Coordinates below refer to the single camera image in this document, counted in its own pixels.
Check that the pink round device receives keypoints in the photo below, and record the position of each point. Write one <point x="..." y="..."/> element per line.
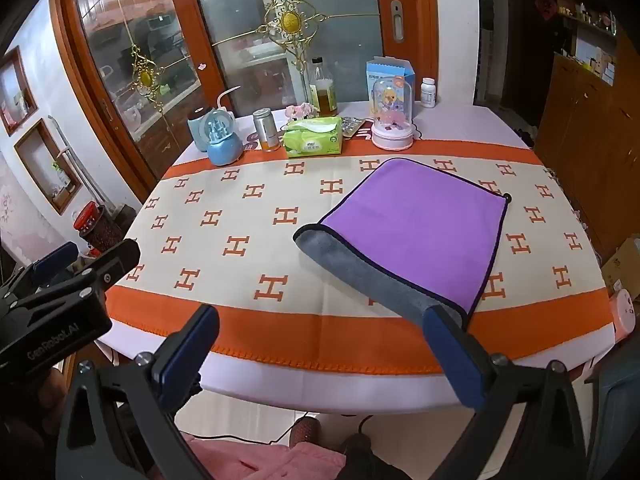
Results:
<point x="626" y="311"/>

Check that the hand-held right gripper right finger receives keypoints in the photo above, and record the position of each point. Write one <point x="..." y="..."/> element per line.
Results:
<point x="457" y="355"/>

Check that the green wet wipes pack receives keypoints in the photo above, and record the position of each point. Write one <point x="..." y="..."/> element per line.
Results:
<point x="313" y="136"/>

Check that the pink clothing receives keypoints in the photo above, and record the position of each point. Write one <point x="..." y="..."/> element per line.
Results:
<point x="260" y="460"/>

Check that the silver metal can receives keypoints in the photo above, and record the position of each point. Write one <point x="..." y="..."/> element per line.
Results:
<point x="264" y="130"/>

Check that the purple and grey towel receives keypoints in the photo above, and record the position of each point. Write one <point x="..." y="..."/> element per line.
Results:
<point x="425" y="230"/>

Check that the blue paper carton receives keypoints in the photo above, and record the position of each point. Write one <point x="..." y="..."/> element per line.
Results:
<point x="380" y="71"/>

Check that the white pill bottle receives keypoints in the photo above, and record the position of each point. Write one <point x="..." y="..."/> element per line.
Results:
<point x="428" y="91"/>

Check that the orange patterned tablecloth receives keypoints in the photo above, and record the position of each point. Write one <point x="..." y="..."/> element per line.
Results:
<point x="250" y="240"/>

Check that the glass oil bottle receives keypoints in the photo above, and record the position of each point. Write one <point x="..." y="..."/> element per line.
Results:
<point x="322" y="87"/>

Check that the blister pill pack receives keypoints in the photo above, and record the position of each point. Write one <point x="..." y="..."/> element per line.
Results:
<point x="351" y="125"/>

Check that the blue snow globe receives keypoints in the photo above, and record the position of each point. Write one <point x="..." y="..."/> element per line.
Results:
<point x="220" y="136"/>

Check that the wooden cabinet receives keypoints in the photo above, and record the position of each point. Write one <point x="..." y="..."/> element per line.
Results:
<point x="590" y="125"/>

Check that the wooden glass sliding door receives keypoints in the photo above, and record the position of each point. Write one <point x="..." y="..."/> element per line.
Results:
<point x="210" y="50"/>

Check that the red lidded jar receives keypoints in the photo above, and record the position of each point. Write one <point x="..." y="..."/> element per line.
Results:
<point x="90" y="216"/>

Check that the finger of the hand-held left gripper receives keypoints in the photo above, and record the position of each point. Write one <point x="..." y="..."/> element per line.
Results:
<point x="107" y="262"/>
<point x="50" y="259"/>

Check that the wooden wall niche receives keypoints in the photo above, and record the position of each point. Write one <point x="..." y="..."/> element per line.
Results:
<point x="50" y="165"/>
<point x="17" y="91"/>

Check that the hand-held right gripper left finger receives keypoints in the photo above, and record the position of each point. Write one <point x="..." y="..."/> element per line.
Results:
<point x="181" y="357"/>

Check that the pink flower ornament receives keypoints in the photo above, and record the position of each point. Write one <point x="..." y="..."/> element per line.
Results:
<point x="301" y="110"/>

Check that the cardboard box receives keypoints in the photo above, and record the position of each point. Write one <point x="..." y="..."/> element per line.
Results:
<point x="621" y="265"/>

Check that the pink dome music box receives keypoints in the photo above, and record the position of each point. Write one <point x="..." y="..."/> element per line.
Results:
<point x="392" y="115"/>

